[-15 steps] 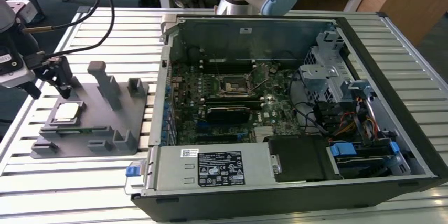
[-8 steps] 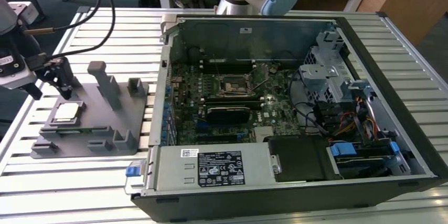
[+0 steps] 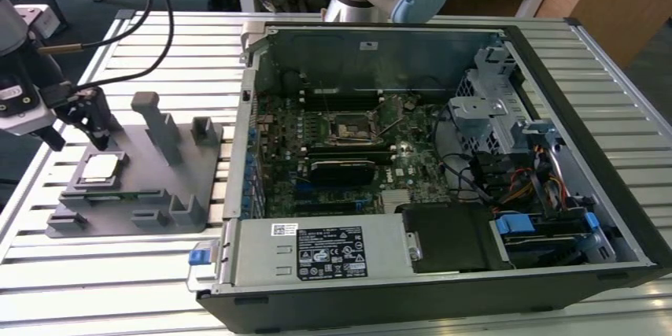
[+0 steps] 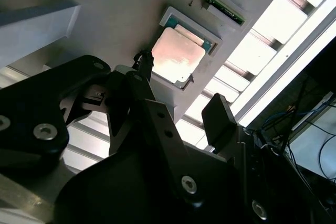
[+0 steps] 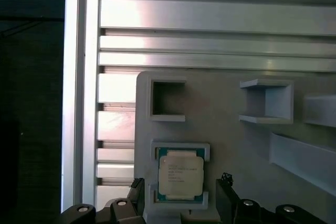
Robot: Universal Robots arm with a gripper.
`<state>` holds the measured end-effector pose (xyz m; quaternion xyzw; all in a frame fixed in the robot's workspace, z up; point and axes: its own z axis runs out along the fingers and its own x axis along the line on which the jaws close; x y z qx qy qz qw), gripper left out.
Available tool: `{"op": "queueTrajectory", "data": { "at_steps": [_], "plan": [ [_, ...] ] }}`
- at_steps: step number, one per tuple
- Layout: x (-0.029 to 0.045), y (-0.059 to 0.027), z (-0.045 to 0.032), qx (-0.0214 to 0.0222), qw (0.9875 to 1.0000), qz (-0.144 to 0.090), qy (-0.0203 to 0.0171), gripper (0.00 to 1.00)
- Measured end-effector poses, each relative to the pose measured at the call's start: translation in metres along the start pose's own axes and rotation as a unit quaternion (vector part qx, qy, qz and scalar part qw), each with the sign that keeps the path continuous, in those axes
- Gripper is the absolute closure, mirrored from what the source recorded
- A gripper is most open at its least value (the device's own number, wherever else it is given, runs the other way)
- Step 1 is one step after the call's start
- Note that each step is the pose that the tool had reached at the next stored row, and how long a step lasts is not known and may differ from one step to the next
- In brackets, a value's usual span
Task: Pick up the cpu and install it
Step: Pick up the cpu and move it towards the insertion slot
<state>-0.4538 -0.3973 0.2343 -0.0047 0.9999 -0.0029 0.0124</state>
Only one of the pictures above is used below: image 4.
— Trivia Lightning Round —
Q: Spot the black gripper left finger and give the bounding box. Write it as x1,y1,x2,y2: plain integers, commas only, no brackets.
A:
0,48,205,208

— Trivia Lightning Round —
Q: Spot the silver CPU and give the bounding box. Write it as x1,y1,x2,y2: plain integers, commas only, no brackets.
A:
151,16,214,86

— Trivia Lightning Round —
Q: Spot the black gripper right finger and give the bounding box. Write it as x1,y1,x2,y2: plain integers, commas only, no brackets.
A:
201,93,323,224

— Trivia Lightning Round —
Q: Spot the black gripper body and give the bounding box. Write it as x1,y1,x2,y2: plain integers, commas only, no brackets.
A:
54,144,250,224

